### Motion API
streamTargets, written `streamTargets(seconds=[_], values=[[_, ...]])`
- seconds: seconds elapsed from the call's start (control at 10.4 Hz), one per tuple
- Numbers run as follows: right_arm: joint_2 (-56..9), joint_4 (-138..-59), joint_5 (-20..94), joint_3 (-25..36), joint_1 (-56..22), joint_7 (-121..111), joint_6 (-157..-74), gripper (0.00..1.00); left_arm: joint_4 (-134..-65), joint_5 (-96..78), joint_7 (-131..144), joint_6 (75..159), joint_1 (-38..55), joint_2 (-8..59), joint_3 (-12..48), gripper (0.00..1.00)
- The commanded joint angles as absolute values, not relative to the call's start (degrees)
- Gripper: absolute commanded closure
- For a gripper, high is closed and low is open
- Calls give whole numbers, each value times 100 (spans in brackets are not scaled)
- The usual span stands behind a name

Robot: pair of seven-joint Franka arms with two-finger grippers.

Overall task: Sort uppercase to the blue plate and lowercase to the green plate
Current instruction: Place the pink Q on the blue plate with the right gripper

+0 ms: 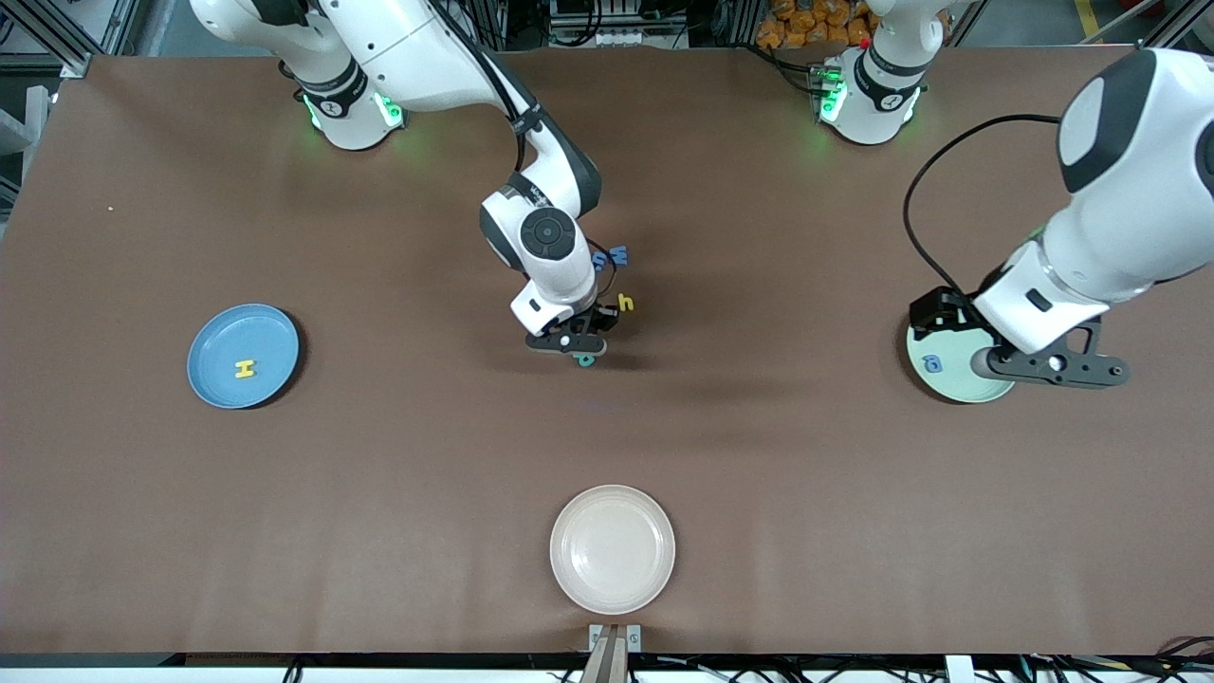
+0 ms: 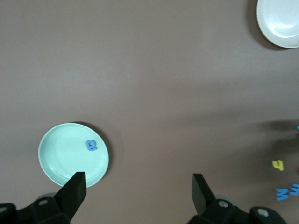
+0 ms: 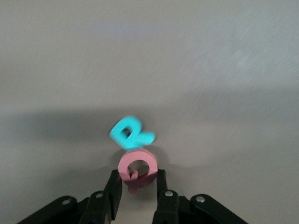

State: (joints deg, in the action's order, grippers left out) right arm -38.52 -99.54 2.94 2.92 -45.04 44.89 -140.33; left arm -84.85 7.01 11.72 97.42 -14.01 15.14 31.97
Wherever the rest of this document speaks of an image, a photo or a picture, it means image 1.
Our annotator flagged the green plate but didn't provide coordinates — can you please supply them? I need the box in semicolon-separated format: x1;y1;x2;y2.
906;323;1021;404

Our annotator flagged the cream plate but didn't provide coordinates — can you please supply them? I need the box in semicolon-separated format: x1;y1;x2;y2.
550;485;676;616

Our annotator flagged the blue plate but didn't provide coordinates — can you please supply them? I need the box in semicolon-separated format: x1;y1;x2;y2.
187;304;301;410

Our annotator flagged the grey equipment rack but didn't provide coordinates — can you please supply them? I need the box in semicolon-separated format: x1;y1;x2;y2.
548;0;689;48

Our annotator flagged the orange objects pile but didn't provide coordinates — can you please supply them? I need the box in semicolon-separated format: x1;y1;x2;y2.
757;0;875;50

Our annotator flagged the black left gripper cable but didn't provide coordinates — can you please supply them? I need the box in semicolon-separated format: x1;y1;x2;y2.
903;114;1063;300

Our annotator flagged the grey metal mount bracket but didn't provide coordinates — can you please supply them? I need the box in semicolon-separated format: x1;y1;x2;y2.
589;623;643;654

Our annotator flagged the aluminium frame profile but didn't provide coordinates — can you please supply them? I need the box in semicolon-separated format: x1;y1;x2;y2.
0;0;143;79

